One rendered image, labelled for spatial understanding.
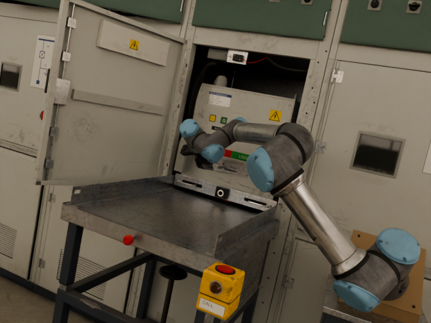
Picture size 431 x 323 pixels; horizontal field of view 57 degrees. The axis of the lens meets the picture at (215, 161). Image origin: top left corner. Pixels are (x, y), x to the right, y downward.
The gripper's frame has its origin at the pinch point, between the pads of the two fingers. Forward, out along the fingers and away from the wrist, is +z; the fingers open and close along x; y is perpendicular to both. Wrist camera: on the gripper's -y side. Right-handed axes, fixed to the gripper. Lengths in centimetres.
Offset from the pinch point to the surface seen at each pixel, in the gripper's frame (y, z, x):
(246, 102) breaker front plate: 6.3, -3.7, 35.3
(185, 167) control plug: -13.5, 6.5, -1.2
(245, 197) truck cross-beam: 16.8, 17.2, -3.2
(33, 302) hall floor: -88, 52, -90
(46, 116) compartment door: -50, -47, -16
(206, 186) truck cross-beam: -3.6, 17.1, -3.7
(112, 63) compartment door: -44, -38, 19
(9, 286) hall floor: -111, 54, -89
